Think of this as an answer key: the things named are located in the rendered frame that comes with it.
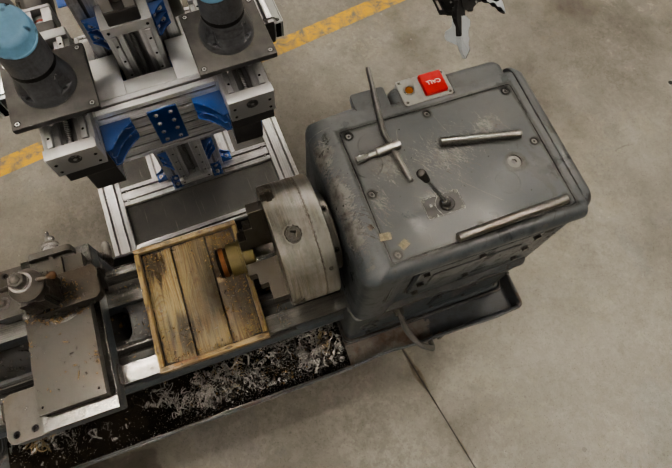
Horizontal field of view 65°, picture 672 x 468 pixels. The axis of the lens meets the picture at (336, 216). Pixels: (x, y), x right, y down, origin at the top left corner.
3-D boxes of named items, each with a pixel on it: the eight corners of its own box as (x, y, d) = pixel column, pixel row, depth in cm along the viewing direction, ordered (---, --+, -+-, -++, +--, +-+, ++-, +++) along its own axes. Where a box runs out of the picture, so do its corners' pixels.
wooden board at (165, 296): (236, 224, 159) (234, 219, 155) (271, 338, 147) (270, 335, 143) (136, 254, 154) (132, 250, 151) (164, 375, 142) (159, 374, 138)
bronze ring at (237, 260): (246, 230, 131) (210, 241, 129) (257, 264, 128) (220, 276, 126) (250, 242, 139) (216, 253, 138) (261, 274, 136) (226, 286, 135)
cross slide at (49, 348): (84, 244, 149) (77, 239, 145) (113, 395, 134) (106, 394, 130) (22, 263, 146) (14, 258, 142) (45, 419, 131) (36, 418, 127)
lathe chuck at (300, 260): (287, 190, 153) (290, 163, 122) (321, 295, 149) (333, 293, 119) (257, 199, 152) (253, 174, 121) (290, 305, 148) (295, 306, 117)
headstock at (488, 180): (472, 128, 175) (514, 50, 139) (540, 258, 159) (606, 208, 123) (302, 180, 166) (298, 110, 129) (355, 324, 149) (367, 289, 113)
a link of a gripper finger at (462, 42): (449, 57, 120) (451, 13, 116) (469, 58, 115) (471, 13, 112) (439, 58, 118) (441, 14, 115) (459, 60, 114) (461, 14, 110)
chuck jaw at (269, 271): (288, 250, 131) (303, 294, 127) (289, 256, 136) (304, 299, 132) (245, 264, 130) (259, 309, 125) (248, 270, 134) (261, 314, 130)
